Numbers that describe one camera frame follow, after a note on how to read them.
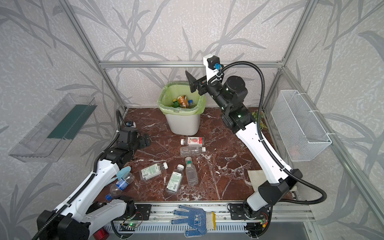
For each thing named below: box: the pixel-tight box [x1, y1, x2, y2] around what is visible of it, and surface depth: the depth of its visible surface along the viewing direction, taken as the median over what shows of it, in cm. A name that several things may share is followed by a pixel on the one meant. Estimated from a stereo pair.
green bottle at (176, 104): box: [172, 98, 181, 108], surface depth 104 cm
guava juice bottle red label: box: [180, 136, 205, 147], surface depth 98 cm
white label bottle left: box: [139, 161, 169, 181], surface depth 86 cm
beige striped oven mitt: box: [247, 169, 268, 192], surface depth 87 cm
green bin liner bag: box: [157, 81, 207, 116], surface depth 85 cm
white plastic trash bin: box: [165, 113, 201, 136], surface depth 94 cm
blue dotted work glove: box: [170, 205, 216, 238], surface depth 72 cm
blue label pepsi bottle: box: [188, 99, 197, 109], surface depth 104 cm
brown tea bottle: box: [178, 95, 189, 109], surface depth 98 cm
